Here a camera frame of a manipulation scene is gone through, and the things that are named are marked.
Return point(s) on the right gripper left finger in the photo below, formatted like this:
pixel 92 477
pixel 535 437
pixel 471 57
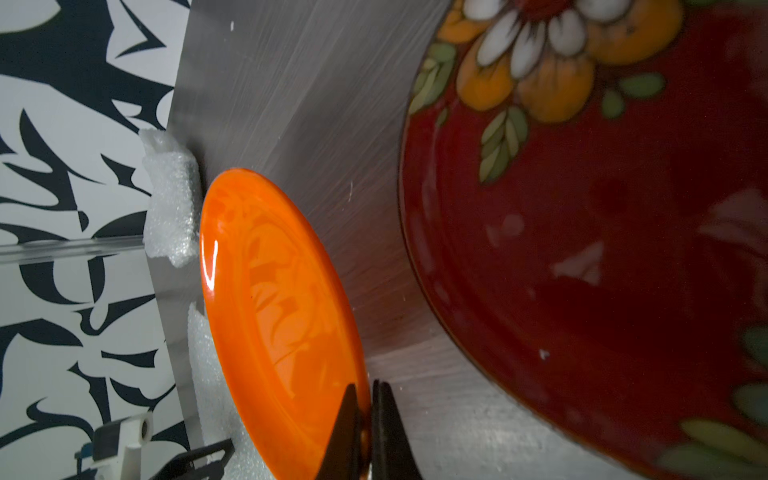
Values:
pixel 343 457

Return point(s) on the red floral dinner plate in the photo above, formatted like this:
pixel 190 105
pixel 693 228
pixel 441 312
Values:
pixel 583 195

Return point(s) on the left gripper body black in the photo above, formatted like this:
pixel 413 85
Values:
pixel 208 462

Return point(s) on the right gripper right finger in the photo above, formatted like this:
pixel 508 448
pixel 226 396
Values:
pixel 392 457

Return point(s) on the orange bubble plate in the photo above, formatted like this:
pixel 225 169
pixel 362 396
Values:
pixel 282 326

